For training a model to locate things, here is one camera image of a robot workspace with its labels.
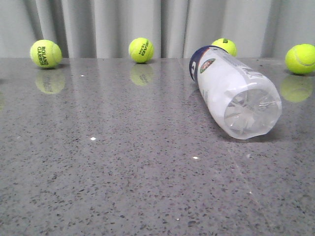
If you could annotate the Wilson yellow tennis ball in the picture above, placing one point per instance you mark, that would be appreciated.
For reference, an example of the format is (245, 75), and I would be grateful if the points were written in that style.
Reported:
(226, 44)

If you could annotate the plain yellow tennis ball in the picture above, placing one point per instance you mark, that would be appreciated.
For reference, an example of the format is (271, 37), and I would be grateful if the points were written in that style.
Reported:
(300, 59)

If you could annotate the Head Team yellow tennis ball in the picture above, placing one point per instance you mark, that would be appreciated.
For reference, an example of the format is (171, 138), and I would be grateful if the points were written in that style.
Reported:
(141, 50)

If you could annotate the Roland Garros yellow tennis ball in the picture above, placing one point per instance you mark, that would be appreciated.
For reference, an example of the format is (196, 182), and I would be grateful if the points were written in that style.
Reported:
(45, 53)

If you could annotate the grey pleated curtain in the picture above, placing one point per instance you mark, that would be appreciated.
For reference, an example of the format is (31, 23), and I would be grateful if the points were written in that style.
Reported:
(177, 28)

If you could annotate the white plastic tennis ball can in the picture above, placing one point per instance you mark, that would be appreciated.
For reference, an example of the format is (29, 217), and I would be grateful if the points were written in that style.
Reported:
(242, 101)

